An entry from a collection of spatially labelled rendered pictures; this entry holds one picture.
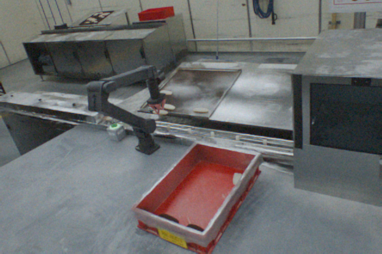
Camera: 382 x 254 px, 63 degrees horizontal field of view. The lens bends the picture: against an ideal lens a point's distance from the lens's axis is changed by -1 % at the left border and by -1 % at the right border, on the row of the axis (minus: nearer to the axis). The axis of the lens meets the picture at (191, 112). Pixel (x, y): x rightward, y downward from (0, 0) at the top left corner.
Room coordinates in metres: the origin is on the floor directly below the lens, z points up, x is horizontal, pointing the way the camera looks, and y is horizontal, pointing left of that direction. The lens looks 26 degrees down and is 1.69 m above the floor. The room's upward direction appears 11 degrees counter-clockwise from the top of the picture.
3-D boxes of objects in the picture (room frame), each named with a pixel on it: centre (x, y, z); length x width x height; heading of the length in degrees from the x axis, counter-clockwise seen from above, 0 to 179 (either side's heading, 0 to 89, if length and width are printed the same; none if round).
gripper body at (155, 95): (1.59, 0.18, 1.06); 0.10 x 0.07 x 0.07; 144
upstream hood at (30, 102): (2.20, 1.06, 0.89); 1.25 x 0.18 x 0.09; 54
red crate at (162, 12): (5.40, 0.27, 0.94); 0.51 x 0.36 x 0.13; 58
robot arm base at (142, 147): (1.43, 0.27, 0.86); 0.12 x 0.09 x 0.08; 45
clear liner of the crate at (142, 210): (0.97, 0.02, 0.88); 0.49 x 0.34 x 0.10; 143
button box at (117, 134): (1.61, 0.45, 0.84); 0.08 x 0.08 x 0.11; 54
